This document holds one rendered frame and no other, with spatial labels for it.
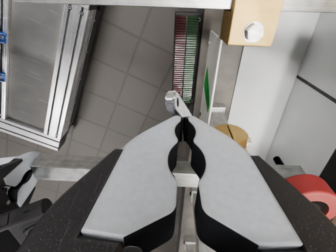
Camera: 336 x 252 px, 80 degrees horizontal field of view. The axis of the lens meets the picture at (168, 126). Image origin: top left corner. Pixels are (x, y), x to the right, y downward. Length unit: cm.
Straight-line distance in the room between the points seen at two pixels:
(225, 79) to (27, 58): 89
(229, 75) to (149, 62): 76
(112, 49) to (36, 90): 42
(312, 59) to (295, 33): 6
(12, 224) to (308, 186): 36
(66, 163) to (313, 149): 46
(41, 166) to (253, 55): 46
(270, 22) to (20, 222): 35
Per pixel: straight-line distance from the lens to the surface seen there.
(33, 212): 30
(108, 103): 127
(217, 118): 39
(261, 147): 64
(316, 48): 53
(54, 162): 38
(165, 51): 111
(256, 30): 25
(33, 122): 127
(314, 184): 34
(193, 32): 39
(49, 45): 104
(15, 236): 31
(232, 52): 41
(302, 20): 53
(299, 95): 55
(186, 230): 76
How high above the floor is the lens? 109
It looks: 58 degrees down
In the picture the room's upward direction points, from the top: 176 degrees counter-clockwise
